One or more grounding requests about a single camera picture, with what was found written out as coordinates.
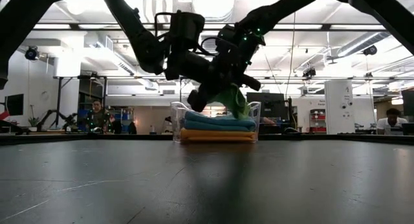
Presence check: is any teal microfiber towel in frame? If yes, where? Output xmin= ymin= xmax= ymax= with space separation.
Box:
xmin=183 ymin=119 xmax=252 ymax=133

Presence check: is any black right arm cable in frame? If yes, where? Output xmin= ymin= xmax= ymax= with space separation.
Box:
xmin=199 ymin=36 xmax=227 ymax=56

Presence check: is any white rectangular ceiling duct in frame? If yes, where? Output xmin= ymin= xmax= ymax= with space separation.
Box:
xmin=83 ymin=34 xmax=159 ymax=91

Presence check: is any light blue microfiber towel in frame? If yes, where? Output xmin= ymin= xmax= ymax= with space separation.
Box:
xmin=184 ymin=111 xmax=257 ymax=128

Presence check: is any orange microfiber towel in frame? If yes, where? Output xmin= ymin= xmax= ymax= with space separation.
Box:
xmin=179 ymin=128 xmax=257 ymax=143

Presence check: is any red angled object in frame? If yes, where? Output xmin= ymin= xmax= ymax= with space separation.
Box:
xmin=0 ymin=110 xmax=25 ymax=136

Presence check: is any black computer monitor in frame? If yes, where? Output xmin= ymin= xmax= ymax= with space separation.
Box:
xmin=401 ymin=89 xmax=414 ymax=117
xmin=246 ymin=91 xmax=286 ymax=121

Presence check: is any white room pillar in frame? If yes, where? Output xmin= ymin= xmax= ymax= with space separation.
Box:
xmin=324 ymin=78 xmax=355 ymax=135

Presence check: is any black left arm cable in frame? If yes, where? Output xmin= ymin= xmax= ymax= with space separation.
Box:
xmin=153 ymin=11 xmax=175 ymax=41

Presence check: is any overhead light bar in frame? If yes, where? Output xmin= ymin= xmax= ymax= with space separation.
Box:
xmin=32 ymin=22 xmax=389 ymax=32

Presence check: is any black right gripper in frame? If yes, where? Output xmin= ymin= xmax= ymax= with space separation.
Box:
xmin=215 ymin=22 xmax=267 ymax=92

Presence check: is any red storage shelf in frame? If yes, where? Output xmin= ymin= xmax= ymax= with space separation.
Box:
xmin=309 ymin=108 xmax=327 ymax=133

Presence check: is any green microfiber towel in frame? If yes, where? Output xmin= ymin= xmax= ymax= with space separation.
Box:
xmin=214 ymin=83 xmax=252 ymax=120

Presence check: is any clear plastic bin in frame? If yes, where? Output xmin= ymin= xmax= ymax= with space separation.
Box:
xmin=169 ymin=100 xmax=262 ymax=144

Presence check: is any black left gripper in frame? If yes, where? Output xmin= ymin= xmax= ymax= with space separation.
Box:
xmin=164 ymin=10 xmax=234 ymax=114

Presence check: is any silver slanted ceiling duct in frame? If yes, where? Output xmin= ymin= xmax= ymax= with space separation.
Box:
xmin=326 ymin=31 xmax=392 ymax=65

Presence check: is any small black monitor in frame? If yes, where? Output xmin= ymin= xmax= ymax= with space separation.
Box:
xmin=4 ymin=93 xmax=25 ymax=117

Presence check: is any person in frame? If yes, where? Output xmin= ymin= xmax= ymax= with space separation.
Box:
xmin=84 ymin=100 xmax=111 ymax=134
xmin=376 ymin=107 xmax=409 ymax=136

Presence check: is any small potted plant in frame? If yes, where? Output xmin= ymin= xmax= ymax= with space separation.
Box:
xmin=28 ymin=115 xmax=41 ymax=131

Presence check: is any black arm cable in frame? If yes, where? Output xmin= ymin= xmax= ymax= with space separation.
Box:
xmin=153 ymin=11 xmax=175 ymax=41
xmin=199 ymin=36 xmax=227 ymax=56

